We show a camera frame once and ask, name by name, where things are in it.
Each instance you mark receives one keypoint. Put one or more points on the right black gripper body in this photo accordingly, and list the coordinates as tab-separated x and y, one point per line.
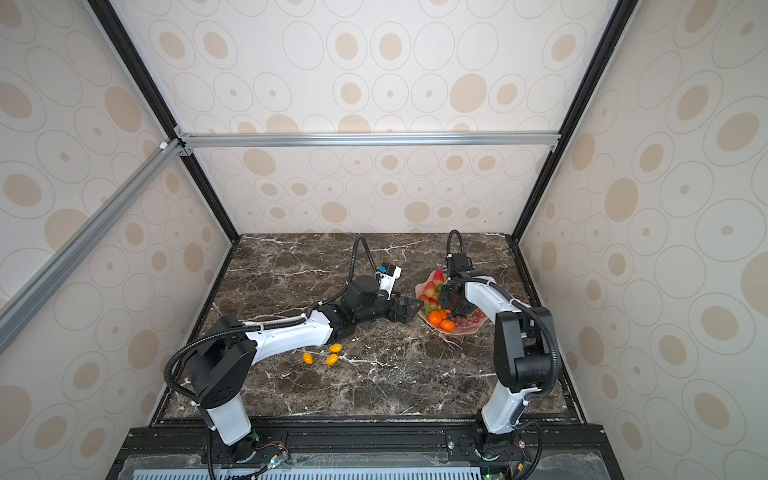
448	300

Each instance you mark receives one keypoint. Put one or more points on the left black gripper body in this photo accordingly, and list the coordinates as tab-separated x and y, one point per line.
391	311

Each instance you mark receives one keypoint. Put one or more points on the fake strawberry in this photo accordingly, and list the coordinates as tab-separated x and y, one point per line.
431	291
428	307
438	277

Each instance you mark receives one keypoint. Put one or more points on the pink scalloped fruit bowl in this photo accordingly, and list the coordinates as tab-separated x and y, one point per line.
446	314

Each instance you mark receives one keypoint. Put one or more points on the fake orange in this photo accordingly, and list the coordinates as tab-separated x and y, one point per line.
435	318
447	325

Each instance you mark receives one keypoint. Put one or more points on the red fake grape bunch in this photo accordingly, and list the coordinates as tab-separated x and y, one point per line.
472	320

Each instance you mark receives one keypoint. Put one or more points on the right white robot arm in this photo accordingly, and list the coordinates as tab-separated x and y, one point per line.
526	357

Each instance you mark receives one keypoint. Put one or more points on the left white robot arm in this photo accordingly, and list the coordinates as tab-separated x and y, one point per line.
211	370

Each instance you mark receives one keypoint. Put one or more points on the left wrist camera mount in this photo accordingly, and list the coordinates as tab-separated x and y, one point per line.
387	275

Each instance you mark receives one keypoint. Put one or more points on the horizontal aluminium frame bar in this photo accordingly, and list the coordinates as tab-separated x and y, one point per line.
378	139

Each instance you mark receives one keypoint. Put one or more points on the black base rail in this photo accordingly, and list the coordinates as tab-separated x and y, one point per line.
315	449

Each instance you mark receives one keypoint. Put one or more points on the slanted aluminium frame bar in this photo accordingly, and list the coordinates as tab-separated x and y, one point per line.
22	308

